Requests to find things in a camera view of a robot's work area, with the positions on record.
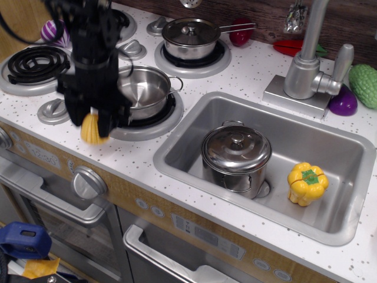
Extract back silver stove knob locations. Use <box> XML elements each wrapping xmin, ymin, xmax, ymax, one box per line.
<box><xmin>146</xmin><ymin>16</ymin><xmax>171</xmax><ymax>37</ymax></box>

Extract silver stove knob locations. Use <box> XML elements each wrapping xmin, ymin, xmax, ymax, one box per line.
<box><xmin>37</xmin><ymin>98</ymin><xmax>70</xmax><ymax>125</ymax></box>
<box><xmin>146</xmin><ymin>16</ymin><xmax>171</xmax><ymax>37</ymax></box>
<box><xmin>118</xmin><ymin>40</ymin><xmax>147</xmax><ymax>61</ymax></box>

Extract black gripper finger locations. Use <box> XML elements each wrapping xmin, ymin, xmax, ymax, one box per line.
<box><xmin>97</xmin><ymin>109</ymin><xmax>117</xmax><ymax>138</ymax></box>
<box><xmin>64</xmin><ymin>96</ymin><xmax>91</xmax><ymax>127</ymax></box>

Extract purple toy eggplant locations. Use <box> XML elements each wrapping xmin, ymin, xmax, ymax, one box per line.
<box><xmin>329</xmin><ymin>85</ymin><xmax>358</xmax><ymax>116</ymax></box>

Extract silver oven door handle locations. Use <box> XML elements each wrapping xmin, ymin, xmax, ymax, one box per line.
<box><xmin>1</xmin><ymin>158</ymin><xmax>106</xmax><ymax>228</ymax></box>

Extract large silver oven dial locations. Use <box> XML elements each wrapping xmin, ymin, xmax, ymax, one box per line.
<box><xmin>71</xmin><ymin>166</ymin><xmax>108</xmax><ymax>200</ymax></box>

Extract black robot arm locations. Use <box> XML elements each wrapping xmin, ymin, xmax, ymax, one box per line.
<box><xmin>45</xmin><ymin>1</ymin><xmax>131</xmax><ymax>137</ymax></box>

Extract front right stove burner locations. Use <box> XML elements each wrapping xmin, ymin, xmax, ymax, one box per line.
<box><xmin>110</xmin><ymin>92</ymin><xmax>184</xmax><ymax>142</ymax></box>

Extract front silver stove knob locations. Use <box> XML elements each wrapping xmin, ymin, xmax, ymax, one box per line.
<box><xmin>37</xmin><ymin>98</ymin><xmax>70</xmax><ymax>125</ymax></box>

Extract middle silver stove knob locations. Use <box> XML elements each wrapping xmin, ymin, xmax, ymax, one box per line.
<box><xmin>118</xmin><ymin>40</ymin><xmax>147</xmax><ymax>61</ymax></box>

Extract yellow toy bell pepper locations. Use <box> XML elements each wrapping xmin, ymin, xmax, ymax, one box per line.
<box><xmin>287</xmin><ymin>162</ymin><xmax>329</xmax><ymax>207</ymax></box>

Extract yellow toy corn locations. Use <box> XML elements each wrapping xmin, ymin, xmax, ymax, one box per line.
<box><xmin>81</xmin><ymin>114</ymin><xmax>109</xmax><ymax>145</ymax></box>

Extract hanging silver strainer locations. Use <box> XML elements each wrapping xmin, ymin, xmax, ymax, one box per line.
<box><xmin>180</xmin><ymin>0</ymin><xmax>202</xmax><ymax>9</ymax></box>

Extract silver dishwasher door handle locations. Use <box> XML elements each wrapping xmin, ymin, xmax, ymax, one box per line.
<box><xmin>123</xmin><ymin>225</ymin><xmax>237</xmax><ymax>283</ymax></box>

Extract hanging silver utensil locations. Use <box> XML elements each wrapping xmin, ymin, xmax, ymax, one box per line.
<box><xmin>283</xmin><ymin>1</ymin><xmax>308</xmax><ymax>34</ymax></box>

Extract dark red toy fruit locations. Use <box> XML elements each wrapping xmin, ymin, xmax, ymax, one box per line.
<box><xmin>229</xmin><ymin>18</ymin><xmax>253</xmax><ymax>47</ymax></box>

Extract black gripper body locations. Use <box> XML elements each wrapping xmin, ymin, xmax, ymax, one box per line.
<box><xmin>56</xmin><ymin>55</ymin><xmax>133</xmax><ymax>127</ymax></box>

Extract steel lidded saucepan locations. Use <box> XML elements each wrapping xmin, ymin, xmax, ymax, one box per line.
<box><xmin>161</xmin><ymin>18</ymin><xmax>257</xmax><ymax>60</ymax></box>

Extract purple white striped toy onion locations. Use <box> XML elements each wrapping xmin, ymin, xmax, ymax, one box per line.
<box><xmin>40</xmin><ymin>20</ymin><xmax>70</xmax><ymax>48</ymax></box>

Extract steel lidded pot in sink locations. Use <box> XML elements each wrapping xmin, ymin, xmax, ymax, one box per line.
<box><xmin>201</xmin><ymin>120</ymin><xmax>272</xmax><ymax>199</ymax></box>

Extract silver toy faucet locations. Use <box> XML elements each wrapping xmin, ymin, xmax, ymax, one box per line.
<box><xmin>263</xmin><ymin>0</ymin><xmax>354</xmax><ymax>119</ymax></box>

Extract yellow tape piece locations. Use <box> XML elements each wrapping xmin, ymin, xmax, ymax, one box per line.
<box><xmin>22</xmin><ymin>258</ymin><xmax>60</xmax><ymax>279</ymax></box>

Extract front left black coil burner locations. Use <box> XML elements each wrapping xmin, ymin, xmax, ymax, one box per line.
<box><xmin>1</xmin><ymin>45</ymin><xmax>74</xmax><ymax>97</ymax></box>

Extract red toy carrot slice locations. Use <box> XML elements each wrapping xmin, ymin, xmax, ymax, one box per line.
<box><xmin>273</xmin><ymin>40</ymin><xmax>328</xmax><ymax>57</ymax></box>

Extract blue clamp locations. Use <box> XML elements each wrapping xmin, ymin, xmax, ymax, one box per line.
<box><xmin>1</xmin><ymin>222</ymin><xmax>52</xmax><ymax>259</ymax></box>

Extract silver sink basin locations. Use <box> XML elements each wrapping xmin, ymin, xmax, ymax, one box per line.
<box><xmin>153</xmin><ymin>91</ymin><xmax>377</xmax><ymax>247</ymax></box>

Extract green bumpy toy vegetable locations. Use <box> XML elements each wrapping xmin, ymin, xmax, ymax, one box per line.
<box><xmin>349</xmin><ymin>64</ymin><xmax>376</xmax><ymax>109</ymax></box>

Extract small silver edge dial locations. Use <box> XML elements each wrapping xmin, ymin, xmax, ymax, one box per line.
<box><xmin>0</xmin><ymin>128</ymin><xmax>13</xmax><ymax>149</ymax></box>

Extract back right stove burner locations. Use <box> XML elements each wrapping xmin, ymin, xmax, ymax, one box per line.
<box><xmin>154</xmin><ymin>40</ymin><xmax>232</xmax><ymax>79</ymax></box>

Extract steel pan with loop handles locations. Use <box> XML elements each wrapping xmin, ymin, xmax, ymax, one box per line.
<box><xmin>118</xmin><ymin>65</ymin><xmax>183</xmax><ymax>120</ymax></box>

